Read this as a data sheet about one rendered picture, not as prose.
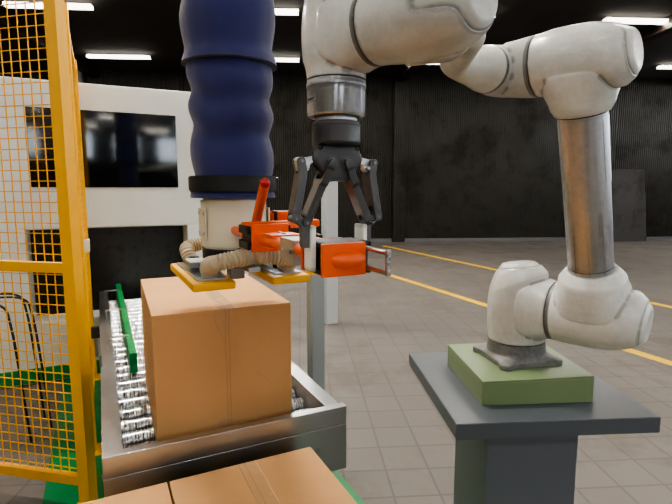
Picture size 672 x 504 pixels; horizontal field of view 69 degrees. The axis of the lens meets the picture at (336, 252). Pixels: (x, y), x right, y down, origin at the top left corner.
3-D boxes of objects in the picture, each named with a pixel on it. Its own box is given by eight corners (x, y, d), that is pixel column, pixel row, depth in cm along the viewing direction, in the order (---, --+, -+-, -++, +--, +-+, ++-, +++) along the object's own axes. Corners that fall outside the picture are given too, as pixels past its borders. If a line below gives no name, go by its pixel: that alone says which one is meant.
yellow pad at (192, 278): (170, 270, 140) (169, 252, 140) (205, 267, 145) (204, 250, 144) (192, 293, 110) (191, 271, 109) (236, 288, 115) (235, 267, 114)
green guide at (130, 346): (104, 296, 335) (103, 283, 334) (121, 295, 340) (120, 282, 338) (109, 377, 192) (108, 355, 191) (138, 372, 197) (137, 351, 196)
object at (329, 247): (300, 269, 79) (300, 238, 78) (341, 266, 82) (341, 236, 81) (322, 278, 71) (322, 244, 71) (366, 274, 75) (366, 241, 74)
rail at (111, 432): (100, 318, 335) (98, 291, 333) (108, 317, 338) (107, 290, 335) (104, 525, 129) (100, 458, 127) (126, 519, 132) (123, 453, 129)
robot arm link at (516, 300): (502, 326, 149) (503, 254, 146) (564, 338, 137) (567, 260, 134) (476, 338, 138) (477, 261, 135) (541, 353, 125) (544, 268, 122)
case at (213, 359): (145, 379, 192) (140, 279, 187) (245, 364, 208) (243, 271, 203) (157, 454, 138) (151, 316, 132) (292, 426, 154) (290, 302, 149)
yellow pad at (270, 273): (235, 265, 149) (234, 249, 148) (266, 263, 153) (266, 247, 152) (272, 285, 119) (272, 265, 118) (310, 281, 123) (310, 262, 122)
